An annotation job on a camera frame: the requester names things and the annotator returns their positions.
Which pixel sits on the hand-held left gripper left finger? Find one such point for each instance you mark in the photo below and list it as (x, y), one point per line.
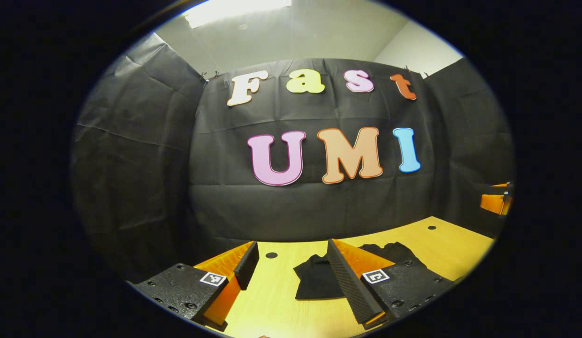
(248, 265)

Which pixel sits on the black button shirt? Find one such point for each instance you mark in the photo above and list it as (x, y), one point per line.
(319, 281)

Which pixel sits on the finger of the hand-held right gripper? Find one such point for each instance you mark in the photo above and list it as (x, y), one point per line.
(493, 203)

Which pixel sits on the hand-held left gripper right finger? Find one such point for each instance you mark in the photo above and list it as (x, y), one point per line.
(349, 281)

